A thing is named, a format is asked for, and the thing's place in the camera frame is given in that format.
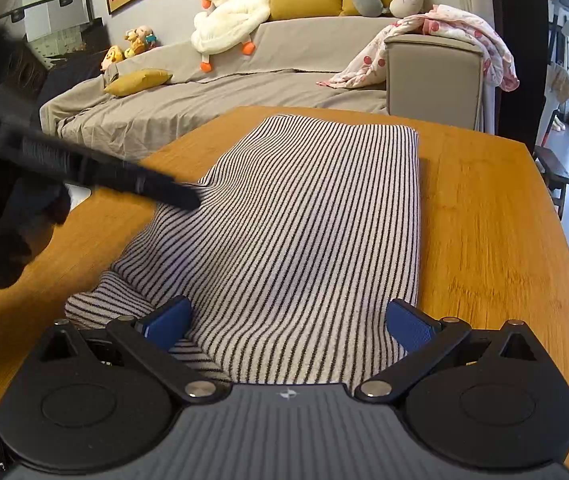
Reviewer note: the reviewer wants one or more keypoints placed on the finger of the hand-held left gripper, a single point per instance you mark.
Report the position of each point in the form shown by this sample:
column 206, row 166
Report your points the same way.
column 114, row 172

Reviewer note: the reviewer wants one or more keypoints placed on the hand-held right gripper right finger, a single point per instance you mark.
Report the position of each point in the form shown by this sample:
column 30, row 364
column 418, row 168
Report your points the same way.
column 412, row 327

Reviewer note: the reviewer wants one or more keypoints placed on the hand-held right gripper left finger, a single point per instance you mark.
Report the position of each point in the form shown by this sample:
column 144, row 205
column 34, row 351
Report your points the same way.
column 169, row 325

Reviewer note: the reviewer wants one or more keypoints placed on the beige striped garment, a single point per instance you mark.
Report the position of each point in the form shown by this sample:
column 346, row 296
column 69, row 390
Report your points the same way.
column 304, row 220

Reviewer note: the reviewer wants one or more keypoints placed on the white side table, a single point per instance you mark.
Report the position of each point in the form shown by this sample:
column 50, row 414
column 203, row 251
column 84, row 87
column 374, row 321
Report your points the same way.
column 78, row 196

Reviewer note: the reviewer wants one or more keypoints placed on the small yellow pillow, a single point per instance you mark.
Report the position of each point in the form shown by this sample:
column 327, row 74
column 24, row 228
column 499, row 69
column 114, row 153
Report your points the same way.
column 139, row 82

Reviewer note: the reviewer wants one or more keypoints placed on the black cabinet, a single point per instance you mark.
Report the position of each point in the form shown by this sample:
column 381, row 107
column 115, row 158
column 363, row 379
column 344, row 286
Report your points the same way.
column 72, row 77

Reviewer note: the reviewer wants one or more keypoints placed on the yellow small plush toy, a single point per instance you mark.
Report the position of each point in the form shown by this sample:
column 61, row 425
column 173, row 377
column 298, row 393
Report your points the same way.
column 113, row 59

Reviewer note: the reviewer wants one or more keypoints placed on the glass fish tank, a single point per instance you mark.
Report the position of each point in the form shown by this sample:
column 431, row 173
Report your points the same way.
column 54, row 15

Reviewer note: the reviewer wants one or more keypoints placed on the colourful small plush dolls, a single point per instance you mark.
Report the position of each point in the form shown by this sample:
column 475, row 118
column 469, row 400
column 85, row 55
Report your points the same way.
column 139, row 40

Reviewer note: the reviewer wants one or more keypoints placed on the white goose plush toy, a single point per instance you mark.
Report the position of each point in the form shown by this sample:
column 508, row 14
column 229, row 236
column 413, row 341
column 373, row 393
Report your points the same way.
column 227, row 15

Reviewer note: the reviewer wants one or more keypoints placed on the grey covered sofa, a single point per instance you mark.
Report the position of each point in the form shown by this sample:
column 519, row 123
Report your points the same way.
column 264, row 45

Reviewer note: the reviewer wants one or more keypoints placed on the dark wooden stool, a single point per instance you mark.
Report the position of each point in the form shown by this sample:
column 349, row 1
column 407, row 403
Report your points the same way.
column 554, row 165

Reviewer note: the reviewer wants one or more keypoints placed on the hanging beige cloth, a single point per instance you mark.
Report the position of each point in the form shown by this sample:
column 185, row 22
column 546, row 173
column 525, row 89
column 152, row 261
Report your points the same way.
column 561, row 85

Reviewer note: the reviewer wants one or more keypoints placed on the pink floral blanket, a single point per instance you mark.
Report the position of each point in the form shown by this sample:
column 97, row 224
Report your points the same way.
column 444, row 35

